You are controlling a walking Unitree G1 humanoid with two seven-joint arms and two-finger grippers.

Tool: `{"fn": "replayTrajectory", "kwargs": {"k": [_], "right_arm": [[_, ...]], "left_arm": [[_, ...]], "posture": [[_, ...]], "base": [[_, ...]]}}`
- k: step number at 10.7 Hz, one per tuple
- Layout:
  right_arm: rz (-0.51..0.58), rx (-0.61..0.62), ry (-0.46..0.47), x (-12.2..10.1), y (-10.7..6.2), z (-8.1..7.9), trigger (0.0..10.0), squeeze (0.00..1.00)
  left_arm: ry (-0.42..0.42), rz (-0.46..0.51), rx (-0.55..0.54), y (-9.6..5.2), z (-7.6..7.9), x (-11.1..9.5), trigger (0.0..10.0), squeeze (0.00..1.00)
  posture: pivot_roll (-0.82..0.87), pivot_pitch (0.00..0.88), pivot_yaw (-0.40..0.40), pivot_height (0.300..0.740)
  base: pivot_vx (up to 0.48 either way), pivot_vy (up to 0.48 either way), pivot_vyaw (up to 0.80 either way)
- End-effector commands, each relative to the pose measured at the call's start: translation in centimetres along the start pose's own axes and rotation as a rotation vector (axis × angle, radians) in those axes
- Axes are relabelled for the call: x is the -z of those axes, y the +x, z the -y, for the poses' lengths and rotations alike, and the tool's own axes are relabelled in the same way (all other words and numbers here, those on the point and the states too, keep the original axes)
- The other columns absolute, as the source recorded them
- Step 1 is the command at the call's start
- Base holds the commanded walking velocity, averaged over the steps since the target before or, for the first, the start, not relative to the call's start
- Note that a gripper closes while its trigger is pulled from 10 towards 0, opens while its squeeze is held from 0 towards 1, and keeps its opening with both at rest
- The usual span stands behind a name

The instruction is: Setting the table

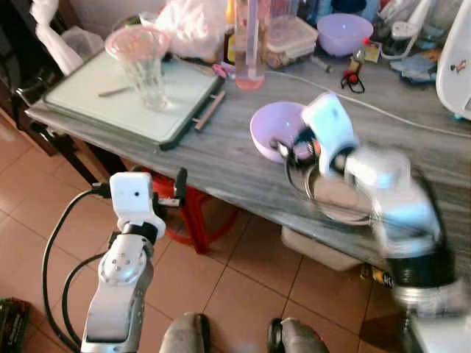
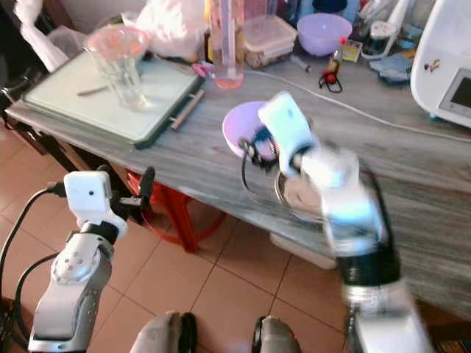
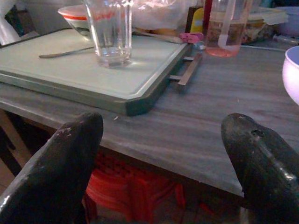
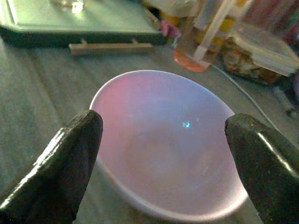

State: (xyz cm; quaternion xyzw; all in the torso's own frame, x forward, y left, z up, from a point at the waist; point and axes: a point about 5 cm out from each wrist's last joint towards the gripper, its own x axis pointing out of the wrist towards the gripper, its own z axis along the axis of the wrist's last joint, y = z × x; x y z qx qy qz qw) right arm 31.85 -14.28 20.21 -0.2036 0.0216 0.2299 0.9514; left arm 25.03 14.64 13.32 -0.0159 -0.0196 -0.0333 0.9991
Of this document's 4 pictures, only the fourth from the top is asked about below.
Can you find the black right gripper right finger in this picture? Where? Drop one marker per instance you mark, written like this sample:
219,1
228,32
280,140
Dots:
264,163

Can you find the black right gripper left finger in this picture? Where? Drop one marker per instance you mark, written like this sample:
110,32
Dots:
58,168

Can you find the white plastic bowl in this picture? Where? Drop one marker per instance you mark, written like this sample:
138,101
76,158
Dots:
163,144

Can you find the clear plastic food container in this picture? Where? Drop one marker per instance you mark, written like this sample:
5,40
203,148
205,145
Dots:
259,53

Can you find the wooden chopstick rest bar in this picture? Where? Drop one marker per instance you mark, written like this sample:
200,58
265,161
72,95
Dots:
109,48

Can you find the clear orange-tinted plastic cup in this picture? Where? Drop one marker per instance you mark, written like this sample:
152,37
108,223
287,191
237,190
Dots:
198,39

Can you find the white drinking straw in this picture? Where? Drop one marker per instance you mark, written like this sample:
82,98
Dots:
213,29

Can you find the grey-green tray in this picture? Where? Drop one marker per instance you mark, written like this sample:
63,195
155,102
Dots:
77,21

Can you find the pink crumpled wrapper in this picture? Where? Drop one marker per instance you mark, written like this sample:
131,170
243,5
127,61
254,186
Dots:
169,28

